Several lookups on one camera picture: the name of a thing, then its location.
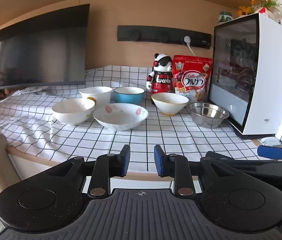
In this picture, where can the red cereal bag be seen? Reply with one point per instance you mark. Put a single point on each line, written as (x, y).
(193, 80)

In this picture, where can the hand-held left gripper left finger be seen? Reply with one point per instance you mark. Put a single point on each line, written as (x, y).
(123, 161)

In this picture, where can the black wall power strip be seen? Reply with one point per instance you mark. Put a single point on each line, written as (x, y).
(153, 35)

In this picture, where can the white black checkered tablecloth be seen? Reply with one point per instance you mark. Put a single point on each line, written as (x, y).
(81, 142)

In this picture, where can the blue bowl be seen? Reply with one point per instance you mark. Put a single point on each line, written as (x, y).
(128, 95)

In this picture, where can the white floral bowl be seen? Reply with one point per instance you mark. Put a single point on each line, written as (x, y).
(119, 116)

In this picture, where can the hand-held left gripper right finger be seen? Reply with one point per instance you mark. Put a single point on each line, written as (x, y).
(159, 161)

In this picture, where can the panda robot toy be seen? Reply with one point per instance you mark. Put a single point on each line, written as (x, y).
(159, 77)

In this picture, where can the stainless steel bowl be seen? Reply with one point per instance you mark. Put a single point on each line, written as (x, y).
(207, 115)

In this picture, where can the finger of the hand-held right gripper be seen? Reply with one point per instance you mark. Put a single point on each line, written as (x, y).
(243, 162)
(270, 152)

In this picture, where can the green white mug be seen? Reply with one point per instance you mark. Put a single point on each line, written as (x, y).
(224, 17)

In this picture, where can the white bowl with gold rim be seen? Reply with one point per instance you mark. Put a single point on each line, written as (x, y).
(169, 103)

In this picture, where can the black monitor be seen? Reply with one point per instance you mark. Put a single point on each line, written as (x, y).
(41, 52)

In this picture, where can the deep white bowl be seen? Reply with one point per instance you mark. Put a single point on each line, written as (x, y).
(98, 93)

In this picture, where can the orange artificial flowers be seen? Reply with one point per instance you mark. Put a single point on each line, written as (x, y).
(263, 0)

